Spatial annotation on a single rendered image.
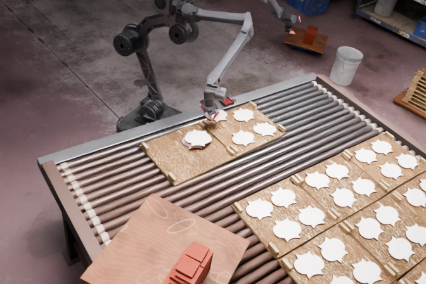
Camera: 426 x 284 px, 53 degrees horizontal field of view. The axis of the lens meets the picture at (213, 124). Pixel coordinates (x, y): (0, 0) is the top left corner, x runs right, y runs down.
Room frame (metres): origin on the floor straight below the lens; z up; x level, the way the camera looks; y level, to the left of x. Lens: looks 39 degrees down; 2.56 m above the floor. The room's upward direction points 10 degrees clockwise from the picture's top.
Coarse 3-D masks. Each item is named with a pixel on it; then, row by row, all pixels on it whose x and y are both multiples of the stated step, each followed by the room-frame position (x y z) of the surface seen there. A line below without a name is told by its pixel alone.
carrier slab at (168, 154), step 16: (192, 128) 1.94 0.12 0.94; (160, 144) 1.76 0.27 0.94; (176, 144) 1.78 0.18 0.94; (160, 160) 1.63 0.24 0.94; (176, 160) 1.65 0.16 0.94; (192, 160) 1.67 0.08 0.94; (208, 160) 1.69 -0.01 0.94; (224, 160) 1.72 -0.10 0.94; (176, 176) 1.54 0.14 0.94; (192, 176) 1.56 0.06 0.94
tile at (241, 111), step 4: (240, 108) 2.21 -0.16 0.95; (236, 112) 2.16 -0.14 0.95; (240, 112) 2.17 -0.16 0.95; (244, 112) 2.17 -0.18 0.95; (248, 112) 2.18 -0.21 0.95; (252, 112) 2.19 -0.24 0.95; (236, 116) 2.12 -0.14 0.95; (240, 116) 2.13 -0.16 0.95; (244, 116) 2.13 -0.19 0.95; (248, 116) 2.14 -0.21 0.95; (252, 116) 2.16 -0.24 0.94; (236, 120) 2.09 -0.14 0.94; (240, 120) 2.08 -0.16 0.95; (244, 120) 2.09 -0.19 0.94; (248, 120) 2.11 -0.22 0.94
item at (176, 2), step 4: (172, 0) 2.44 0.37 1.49; (176, 0) 2.45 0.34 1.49; (180, 0) 2.46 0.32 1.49; (172, 4) 2.43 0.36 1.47; (176, 4) 2.43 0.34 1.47; (180, 4) 2.43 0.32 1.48; (172, 8) 2.43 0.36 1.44; (176, 8) 2.42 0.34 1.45; (180, 8) 2.42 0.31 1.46; (172, 12) 2.45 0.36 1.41; (176, 12) 2.43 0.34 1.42; (180, 12) 2.42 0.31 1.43
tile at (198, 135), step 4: (192, 132) 1.85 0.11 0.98; (196, 132) 1.86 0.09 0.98; (200, 132) 1.86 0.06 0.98; (188, 136) 1.81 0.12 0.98; (192, 136) 1.82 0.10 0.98; (196, 136) 1.82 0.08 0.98; (200, 136) 1.83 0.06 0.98; (204, 136) 1.84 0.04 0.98; (208, 136) 1.84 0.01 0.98; (184, 140) 1.78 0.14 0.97; (188, 140) 1.78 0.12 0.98; (192, 140) 1.79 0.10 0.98; (196, 140) 1.79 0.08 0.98; (200, 140) 1.80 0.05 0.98; (204, 140) 1.80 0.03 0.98; (208, 140) 1.81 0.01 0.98; (192, 144) 1.76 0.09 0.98; (196, 144) 1.76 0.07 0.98; (200, 144) 1.77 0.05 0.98; (204, 144) 1.77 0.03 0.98
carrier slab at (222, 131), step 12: (252, 108) 2.24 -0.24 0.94; (228, 120) 2.08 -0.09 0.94; (252, 120) 2.12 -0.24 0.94; (264, 120) 2.14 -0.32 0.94; (216, 132) 1.94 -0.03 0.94; (228, 132) 1.96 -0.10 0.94; (252, 132) 2.00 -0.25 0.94; (276, 132) 2.04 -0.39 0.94; (228, 144) 1.86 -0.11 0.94; (252, 144) 1.89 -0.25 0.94; (264, 144) 1.92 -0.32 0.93
